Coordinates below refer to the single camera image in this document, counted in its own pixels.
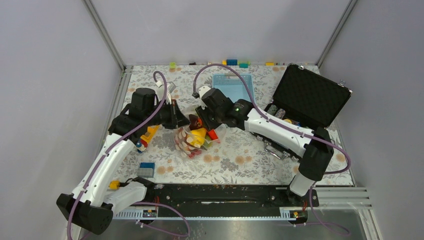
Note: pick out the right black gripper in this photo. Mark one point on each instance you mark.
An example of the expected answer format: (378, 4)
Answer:
(203, 115)

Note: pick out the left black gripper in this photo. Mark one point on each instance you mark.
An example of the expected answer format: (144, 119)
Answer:
(177, 117)

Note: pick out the orange carrot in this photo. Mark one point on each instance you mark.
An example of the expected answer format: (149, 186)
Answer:
(212, 137)

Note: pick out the light blue plastic basket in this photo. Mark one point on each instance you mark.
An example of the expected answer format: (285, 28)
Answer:
(232, 87)

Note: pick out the yellow bell pepper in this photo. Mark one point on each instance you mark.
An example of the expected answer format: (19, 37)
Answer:
(198, 137)

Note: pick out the clear dotted zip bag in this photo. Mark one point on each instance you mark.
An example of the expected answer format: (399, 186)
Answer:
(221, 130)

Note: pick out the black poker chip case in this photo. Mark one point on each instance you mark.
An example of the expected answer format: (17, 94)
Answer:
(306, 99)

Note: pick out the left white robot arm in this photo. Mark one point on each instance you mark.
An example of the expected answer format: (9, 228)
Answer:
(88, 205)

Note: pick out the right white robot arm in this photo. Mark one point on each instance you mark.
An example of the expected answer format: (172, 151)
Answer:
(313, 147)

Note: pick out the yellow toy vehicle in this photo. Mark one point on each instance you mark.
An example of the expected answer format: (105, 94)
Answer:
(145, 139)

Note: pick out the blue toy brick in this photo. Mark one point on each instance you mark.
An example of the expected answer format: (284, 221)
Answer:
(231, 62)

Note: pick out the blue grey toy block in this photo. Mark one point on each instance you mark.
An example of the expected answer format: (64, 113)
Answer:
(146, 170)

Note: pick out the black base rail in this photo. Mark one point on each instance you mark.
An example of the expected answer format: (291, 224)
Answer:
(226, 201)

